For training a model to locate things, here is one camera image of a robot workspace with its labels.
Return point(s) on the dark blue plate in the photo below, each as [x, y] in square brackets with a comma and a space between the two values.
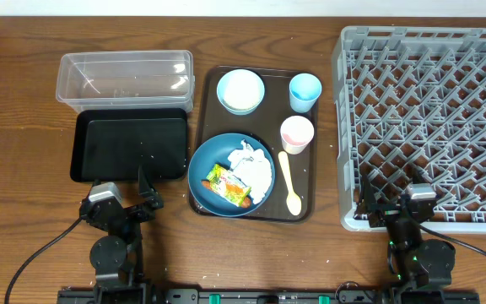
[216, 151]

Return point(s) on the orange carrot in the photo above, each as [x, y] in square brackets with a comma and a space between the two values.
[229, 192]

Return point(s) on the white napkin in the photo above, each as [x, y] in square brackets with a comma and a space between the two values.
[253, 168]

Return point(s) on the light blue cup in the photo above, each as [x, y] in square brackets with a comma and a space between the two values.
[304, 90]

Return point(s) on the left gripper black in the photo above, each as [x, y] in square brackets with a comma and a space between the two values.
[152, 201]

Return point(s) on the green snack wrapper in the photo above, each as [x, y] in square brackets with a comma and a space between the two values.
[220, 174]

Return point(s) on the brown serving tray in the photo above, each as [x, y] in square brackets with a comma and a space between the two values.
[263, 123]

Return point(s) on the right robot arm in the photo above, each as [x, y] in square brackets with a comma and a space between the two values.
[419, 263]

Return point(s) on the black rectangular tray bin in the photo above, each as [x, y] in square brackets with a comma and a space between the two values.
[114, 145]

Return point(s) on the yellow plastic spoon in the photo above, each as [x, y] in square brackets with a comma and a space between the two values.
[293, 200]

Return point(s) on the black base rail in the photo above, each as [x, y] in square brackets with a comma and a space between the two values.
[190, 296]

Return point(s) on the light blue bowl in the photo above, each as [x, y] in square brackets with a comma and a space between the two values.
[240, 91]

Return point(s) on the pink cup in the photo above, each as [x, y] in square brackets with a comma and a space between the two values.
[296, 133]

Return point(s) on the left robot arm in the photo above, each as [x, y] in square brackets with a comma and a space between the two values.
[118, 257]

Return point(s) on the grey dishwasher rack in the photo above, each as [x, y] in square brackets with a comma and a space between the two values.
[412, 99]

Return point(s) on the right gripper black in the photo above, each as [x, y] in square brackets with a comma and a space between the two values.
[368, 205]

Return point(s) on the clear plastic waste bin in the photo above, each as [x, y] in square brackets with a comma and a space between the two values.
[126, 80]

